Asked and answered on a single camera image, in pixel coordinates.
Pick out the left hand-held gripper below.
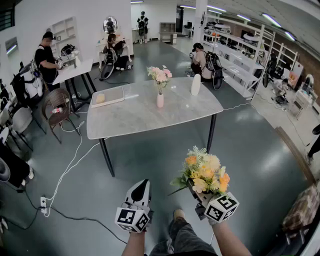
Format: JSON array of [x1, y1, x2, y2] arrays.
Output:
[[114, 179, 155, 234]]

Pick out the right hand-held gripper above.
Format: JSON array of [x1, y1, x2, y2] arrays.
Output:
[[187, 180, 240, 224]]

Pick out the yellow orange flower bouquet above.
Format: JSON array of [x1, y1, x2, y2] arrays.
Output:
[[167, 146, 231, 197]]

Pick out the pink flower bouquet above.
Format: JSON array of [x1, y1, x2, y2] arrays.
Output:
[[146, 65, 173, 96]]

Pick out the person's right forearm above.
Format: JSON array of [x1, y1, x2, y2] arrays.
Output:
[[212, 221, 252, 256]]

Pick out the person's left forearm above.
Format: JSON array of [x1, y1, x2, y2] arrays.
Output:
[[121, 231, 148, 256]]

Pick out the white ribbed vase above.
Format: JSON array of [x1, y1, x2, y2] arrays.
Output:
[[190, 73, 202, 97]]

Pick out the person's tan shoe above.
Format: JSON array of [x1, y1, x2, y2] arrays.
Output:
[[174, 209, 186, 223]]

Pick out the person's grey trousers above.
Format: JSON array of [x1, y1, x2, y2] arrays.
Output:
[[149, 217, 218, 256]]

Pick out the black table leg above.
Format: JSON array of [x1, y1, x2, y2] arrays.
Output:
[[206, 113, 217, 154], [98, 137, 115, 178]]

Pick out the white rectangular tray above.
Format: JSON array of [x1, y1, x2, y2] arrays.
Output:
[[90, 86, 125, 109]]

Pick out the floral patterned stool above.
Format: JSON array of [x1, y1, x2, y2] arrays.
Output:
[[282, 184, 320, 241]]

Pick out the black white backpack rig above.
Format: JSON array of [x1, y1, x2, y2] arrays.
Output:
[[99, 48, 119, 81]]

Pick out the brown wicker chair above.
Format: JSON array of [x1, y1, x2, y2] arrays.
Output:
[[41, 88, 81, 145]]

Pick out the white shelving rack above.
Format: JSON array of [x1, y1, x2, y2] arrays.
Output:
[[202, 13, 276, 101]]

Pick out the white table with black legs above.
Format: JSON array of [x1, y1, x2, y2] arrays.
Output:
[[52, 58, 97, 113]]

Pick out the beige padded chair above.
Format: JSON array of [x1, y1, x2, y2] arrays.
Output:
[[11, 106, 47, 151]]

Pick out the black office chair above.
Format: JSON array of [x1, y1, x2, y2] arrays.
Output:
[[262, 52, 285, 88]]

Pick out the white vanity table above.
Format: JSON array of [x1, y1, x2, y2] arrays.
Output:
[[96, 33, 133, 70]]

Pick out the wooden cabinet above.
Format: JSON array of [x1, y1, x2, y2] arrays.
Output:
[[159, 21, 178, 45]]

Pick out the black bag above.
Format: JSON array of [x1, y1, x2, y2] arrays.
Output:
[[60, 43, 76, 56]]

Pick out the black floor cable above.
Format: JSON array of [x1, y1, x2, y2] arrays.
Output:
[[0, 189, 128, 245]]

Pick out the white power cable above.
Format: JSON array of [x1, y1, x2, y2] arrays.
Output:
[[222, 103, 253, 111], [44, 120, 108, 218]]

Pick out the round wall mirror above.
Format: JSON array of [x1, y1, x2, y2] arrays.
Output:
[[102, 16, 119, 35]]

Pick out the white wall shelf unit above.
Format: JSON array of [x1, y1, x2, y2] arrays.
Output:
[[48, 16, 78, 58]]

